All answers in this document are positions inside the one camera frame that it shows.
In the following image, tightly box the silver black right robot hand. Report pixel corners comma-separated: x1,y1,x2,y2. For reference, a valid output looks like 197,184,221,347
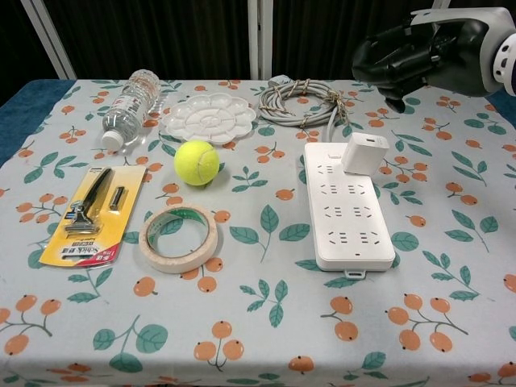
351,6,511,114

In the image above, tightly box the small white plug adapter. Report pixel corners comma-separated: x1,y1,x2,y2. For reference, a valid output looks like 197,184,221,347
341,131,390,177

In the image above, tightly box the white power strip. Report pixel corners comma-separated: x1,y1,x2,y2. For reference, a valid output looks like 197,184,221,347
303,140,396,280

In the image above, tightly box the floral grey tablecloth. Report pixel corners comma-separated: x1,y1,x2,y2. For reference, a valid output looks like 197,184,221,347
0,78,516,387

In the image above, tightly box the white flower-shaped paint palette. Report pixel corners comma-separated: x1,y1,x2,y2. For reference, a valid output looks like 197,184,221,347
160,91,257,145

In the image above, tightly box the yellow tennis ball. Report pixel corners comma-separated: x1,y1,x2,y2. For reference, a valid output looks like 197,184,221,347
173,139,221,186

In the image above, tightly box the clear plastic water bottle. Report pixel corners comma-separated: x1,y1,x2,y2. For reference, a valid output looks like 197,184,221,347
100,69,161,152

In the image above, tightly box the beige tape roll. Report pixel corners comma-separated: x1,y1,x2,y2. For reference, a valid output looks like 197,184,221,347
138,205,219,274

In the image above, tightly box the razor in yellow blister pack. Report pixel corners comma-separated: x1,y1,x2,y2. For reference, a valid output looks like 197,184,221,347
39,166,148,269

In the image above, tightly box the grey cable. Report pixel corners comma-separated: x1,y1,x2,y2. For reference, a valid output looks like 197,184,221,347
257,75,348,143

